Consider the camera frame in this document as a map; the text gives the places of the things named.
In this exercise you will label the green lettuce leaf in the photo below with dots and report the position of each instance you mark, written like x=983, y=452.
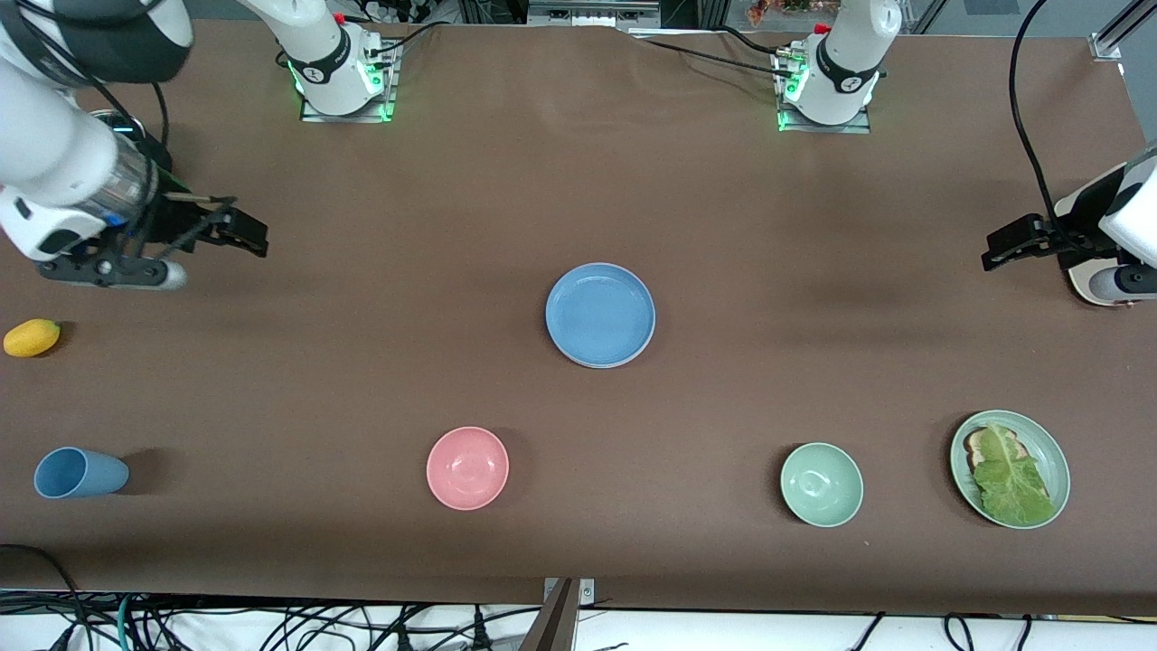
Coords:
x=1012, y=488

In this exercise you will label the blue cup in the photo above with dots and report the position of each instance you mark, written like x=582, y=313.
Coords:
x=81, y=475

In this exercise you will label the bread slice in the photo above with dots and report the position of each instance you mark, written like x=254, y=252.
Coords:
x=975, y=443

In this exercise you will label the green bowl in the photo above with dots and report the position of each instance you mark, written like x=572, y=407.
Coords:
x=822, y=485

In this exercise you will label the yellow lemon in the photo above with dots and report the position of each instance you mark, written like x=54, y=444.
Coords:
x=32, y=338

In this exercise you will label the green plate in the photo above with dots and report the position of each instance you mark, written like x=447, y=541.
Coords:
x=1044, y=443

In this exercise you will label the aluminium frame profile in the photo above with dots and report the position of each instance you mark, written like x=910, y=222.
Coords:
x=592, y=14

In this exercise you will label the aluminium corner rail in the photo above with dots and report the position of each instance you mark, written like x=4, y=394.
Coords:
x=1121, y=27

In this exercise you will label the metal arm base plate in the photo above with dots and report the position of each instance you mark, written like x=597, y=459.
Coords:
x=348, y=117
x=854, y=127

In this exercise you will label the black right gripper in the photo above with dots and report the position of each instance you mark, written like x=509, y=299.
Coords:
x=177, y=220

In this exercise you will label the pink bowl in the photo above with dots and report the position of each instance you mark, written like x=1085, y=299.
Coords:
x=467, y=468

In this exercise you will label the brown table cover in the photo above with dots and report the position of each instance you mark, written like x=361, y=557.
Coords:
x=687, y=181

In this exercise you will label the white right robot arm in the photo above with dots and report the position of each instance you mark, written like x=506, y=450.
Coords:
x=54, y=145

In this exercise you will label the colourful plastic food pile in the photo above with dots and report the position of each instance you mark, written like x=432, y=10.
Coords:
x=777, y=9

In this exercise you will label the blue plate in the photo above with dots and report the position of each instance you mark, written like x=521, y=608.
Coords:
x=601, y=312

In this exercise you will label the brown wooden post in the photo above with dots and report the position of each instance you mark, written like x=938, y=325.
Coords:
x=556, y=628

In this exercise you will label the metal table clamp bracket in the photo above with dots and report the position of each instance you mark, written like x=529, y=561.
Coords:
x=587, y=592

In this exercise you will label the cream toaster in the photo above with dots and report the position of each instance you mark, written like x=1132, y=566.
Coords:
x=1082, y=278

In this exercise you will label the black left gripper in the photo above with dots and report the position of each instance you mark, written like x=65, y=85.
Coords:
x=1051, y=231

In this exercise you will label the glass lid with blue knob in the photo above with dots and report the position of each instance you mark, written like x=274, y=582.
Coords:
x=126, y=120

